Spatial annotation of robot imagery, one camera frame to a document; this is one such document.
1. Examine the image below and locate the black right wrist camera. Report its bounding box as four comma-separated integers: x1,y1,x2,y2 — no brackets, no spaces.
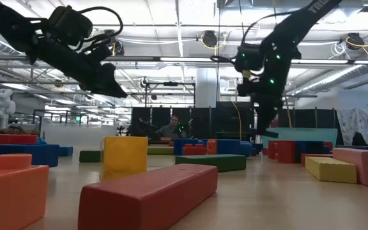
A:
234,43,265,73

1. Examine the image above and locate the white pillar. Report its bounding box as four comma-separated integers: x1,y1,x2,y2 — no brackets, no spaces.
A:
195,66,219,108

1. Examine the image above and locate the black ceiling cable reel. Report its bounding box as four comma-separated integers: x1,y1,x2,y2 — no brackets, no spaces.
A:
346,31,365,50
201,30,219,48
103,29,125,57

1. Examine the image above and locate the tall black panel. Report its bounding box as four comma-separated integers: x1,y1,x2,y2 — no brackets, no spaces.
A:
215,101,256,141

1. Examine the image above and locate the thin yellow cable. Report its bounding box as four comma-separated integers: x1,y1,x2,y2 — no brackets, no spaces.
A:
230,100,243,141

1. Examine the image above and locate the white humanoid robot figure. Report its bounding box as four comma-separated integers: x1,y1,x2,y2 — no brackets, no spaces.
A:
0,88,17,128

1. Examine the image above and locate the black partition screen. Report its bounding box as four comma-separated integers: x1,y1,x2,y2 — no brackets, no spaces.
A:
131,107,217,139
278,107,337,129

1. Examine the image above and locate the yellow long block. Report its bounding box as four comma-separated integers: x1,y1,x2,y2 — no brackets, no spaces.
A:
305,156,358,184

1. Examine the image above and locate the black camera cable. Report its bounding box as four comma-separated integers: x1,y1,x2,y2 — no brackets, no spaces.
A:
240,11,296,45
75,6,125,54

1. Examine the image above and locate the red one-stud block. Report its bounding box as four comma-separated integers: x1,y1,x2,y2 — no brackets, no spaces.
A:
0,134,38,157

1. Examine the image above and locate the red long block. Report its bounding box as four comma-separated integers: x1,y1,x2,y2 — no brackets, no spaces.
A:
77,164,219,230

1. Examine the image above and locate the dark green long block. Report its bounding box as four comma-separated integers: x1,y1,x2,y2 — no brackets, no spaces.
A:
175,154,247,173
79,149,104,163

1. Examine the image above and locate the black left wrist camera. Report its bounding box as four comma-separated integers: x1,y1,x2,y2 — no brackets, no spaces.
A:
47,5,94,48

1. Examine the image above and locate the teal plastic bin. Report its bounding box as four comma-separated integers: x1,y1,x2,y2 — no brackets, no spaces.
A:
261,127,339,148

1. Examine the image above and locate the pink long block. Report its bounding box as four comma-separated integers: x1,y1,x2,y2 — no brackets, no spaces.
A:
332,147,368,188

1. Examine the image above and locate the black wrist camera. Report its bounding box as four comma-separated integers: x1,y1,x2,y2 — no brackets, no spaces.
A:
47,5,94,48
234,43,265,73

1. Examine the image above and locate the yellow hanging cable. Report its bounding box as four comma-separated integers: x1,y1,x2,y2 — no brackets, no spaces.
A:
282,94,293,128

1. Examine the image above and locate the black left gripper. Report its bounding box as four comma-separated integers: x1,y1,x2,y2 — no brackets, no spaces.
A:
27,38,128,98

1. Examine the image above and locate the white patterned cloth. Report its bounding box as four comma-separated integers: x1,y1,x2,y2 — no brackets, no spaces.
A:
336,107,368,146

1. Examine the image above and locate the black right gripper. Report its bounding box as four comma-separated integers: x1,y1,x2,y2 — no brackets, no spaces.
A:
237,59,295,135

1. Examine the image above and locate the thin black hanging cable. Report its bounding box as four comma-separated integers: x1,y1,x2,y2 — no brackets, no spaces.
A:
215,0,222,103

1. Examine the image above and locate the grey beam with light strip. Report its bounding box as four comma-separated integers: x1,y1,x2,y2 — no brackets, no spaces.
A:
0,54,368,66

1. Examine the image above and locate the light green long block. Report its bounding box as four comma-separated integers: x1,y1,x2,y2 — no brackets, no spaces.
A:
147,146,174,155

